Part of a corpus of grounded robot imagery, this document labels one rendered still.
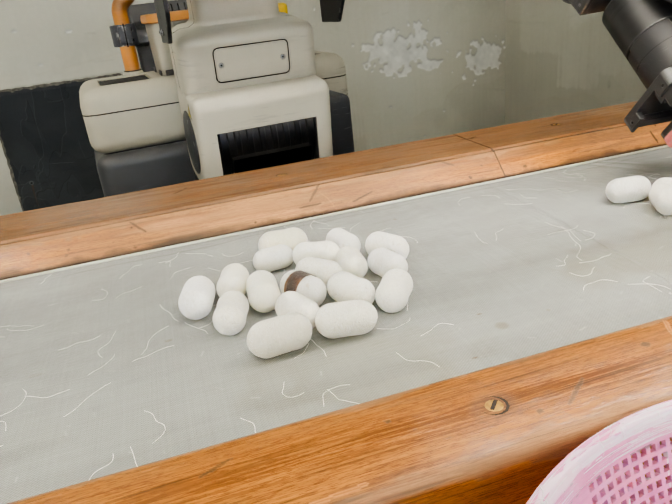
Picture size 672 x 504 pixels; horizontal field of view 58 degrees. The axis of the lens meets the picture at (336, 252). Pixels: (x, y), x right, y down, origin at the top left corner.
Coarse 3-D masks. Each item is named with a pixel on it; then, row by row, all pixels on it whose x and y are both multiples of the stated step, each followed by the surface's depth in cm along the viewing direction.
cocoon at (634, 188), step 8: (632, 176) 50; (640, 176) 49; (608, 184) 50; (616, 184) 49; (624, 184) 49; (632, 184) 49; (640, 184) 49; (648, 184) 49; (608, 192) 50; (616, 192) 49; (624, 192) 49; (632, 192) 49; (640, 192) 49; (648, 192) 49; (616, 200) 49; (624, 200) 49; (632, 200) 49
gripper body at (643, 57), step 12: (660, 24) 51; (648, 36) 52; (660, 36) 51; (636, 48) 53; (648, 48) 52; (660, 48) 51; (636, 60) 53; (648, 60) 52; (660, 60) 51; (636, 72) 54; (648, 72) 52; (660, 72) 51; (648, 84) 52; (660, 84) 48; (648, 96) 50; (660, 96) 48; (636, 108) 51; (648, 108) 51; (660, 108) 52; (624, 120) 53; (636, 120) 51; (648, 120) 52; (660, 120) 52
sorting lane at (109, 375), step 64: (448, 192) 57; (512, 192) 55; (576, 192) 54; (128, 256) 51; (192, 256) 49; (448, 256) 44; (512, 256) 43; (576, 256) 42; (640, 256) 41; (0, 320) 42; (64, 320) 41; (128, 320) 40; (192, 320) 39; (256, 320) 38; (384, 320) 36; (448, 320) 36; (512, 320) 35; (576, 320) 34; (640, 320) 33; (0, 384) 34; (64, 384) 34; (128, 384) 33; (192, 384) 32; (256, 384) 32; (320, 384) 31; (384, 384) 31; (0, 448) 29; (64, 448) 29; (128, 448) 28; (192, 448) 28
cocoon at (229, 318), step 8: (224, 296) 37; (232, 296) 37; (240, 296) 38; (224, 304) 36; (232, 304) 36; (240, 304) 37; (248, 304) 38; (216, 312) 36; (224, 312) 36; (232, 312) 36; (240, 312) 36; (216, 320) 36; (224, 320) 36; (232, 320) 36; (240, 320) 36; (216, 328) 36; (224, 328) 36; (232, 328) 36; (240, 328) 36
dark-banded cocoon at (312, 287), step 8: (288, 272) 40; (304, 280) 38; (312, 280) 38; (320, 280) 38; (280, 288) 40; (304, 288) 38; (312, 288) 38; (320, 288) 38; (312, 296) 38; (320, 296) 38
